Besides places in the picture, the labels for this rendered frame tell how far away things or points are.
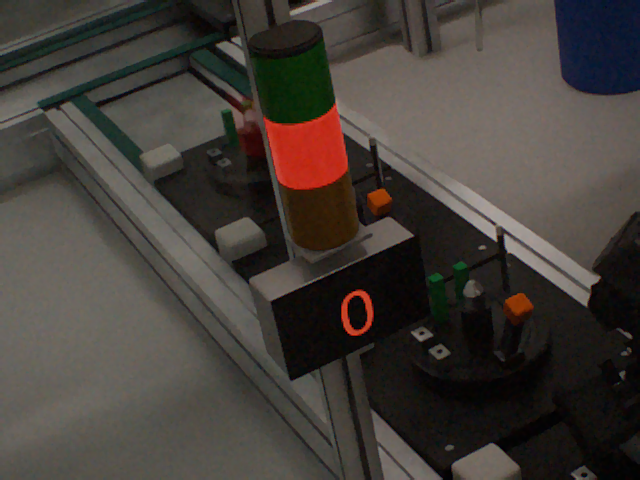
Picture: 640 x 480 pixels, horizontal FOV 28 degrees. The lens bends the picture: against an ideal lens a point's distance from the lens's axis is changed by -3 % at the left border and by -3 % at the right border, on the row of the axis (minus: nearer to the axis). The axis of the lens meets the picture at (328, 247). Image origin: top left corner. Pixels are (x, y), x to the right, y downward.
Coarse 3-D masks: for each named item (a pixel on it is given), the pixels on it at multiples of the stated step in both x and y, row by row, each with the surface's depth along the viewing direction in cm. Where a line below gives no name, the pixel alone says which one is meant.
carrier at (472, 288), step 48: (432, 288) 126; (480, 288) 123; (528, 288) 134; (432, 336) 124; (480, 336) 124; (528, 336) 124; (576, 336) 126; (624, 336) 125; (384, 384) 125; (432, 384) 123; (480, 384) 120; (528, 384) 121; (432, 432) 118; (480, 432) 117; (528, 432) 117
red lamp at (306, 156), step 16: (336, 112) 89; (272, 128) 88; (288, 128) 87; (304, 128) 87; (320, 128) 88; (336, 128) 89; (272, 144) 89; (288, 144) 88; (304, 144) 88; (320, 144) 88; (336, 144) 89; (288, 160) 89; (304, 160) 89; (320, 160) 89; (336, 160) 90; (288, 176) 90; (304, 176) 89; (320, 176) 89; (336, 176) 90
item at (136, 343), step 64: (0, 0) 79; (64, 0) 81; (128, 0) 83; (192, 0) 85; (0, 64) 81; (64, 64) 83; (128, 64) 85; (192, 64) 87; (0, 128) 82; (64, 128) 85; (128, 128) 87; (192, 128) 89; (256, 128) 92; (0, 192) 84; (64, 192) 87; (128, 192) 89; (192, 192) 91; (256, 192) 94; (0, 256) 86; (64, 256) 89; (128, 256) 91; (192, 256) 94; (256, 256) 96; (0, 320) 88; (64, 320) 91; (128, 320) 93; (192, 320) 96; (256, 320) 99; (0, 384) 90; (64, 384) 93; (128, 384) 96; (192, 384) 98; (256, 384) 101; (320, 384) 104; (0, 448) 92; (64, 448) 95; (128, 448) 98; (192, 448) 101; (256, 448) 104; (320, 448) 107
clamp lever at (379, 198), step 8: (368, 192) 137; (376, 192) 135; (384, 192) 135; (368, 200) 135; (376, 200) 134; (384, 200) 134; (376, 208) 134; (384, 208) 134; (376, 216) 136; (384, 216) 136
